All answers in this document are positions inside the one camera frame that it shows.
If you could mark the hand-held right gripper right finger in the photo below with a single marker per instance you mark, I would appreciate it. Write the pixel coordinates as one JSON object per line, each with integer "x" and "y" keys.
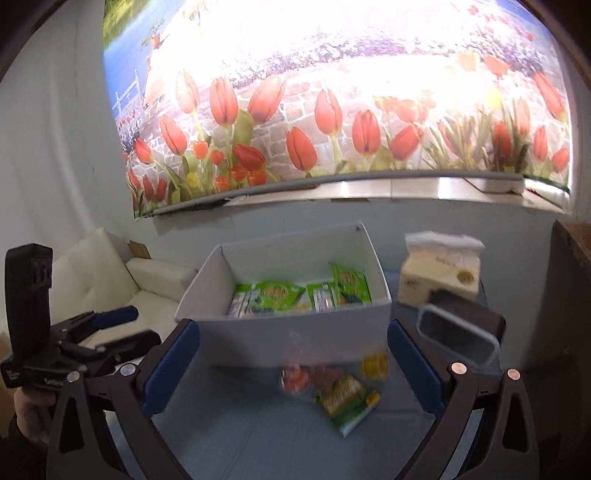
{"x": 415, "y": 369}

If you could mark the tulip print window blind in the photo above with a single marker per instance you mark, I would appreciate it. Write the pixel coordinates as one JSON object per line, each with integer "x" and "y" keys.
{"x": 323, "y": 115}

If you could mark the black speaker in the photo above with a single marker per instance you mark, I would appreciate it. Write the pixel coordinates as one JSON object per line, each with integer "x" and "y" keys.
{"x": 461, "y": 332}

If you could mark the blue tablecloth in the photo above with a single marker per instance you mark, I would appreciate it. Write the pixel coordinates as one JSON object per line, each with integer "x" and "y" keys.
{"x": 258, "y": 429}

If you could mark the person's left hand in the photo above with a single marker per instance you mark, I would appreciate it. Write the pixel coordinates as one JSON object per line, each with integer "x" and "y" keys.
{"x": 30, "y": 417}

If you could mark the small green yellow snack packet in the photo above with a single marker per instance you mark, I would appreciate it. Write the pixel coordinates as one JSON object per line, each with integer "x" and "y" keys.
{"x": 374, "y": 365}
{"x": 346, "y": 401}

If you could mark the white leather sofa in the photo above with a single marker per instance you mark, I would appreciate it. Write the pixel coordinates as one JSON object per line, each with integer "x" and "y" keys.
{"x": 152, "y": 281}

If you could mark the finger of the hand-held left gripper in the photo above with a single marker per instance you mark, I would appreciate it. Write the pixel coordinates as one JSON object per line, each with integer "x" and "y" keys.
{"x": 115, "y": 316}
{"x": 134, "y": 344}

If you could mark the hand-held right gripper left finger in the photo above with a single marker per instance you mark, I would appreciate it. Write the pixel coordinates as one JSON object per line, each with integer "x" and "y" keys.
{"x": 171, "y": 364}

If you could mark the brown cardboard piece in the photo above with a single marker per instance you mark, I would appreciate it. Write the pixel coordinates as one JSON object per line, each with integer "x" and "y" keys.
{"x": 138, "y": 250}

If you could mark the white cardboard box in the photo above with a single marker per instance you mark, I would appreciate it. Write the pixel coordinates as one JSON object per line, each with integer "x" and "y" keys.
{"x": 295, "y": 332}

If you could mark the red jelly cup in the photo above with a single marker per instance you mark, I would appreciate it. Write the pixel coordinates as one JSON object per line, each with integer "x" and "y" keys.
{"x": 294, "y": 378}

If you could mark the cream tissue pack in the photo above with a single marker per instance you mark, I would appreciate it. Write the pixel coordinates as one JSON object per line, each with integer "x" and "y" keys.
{"x": 434, "y": 277}

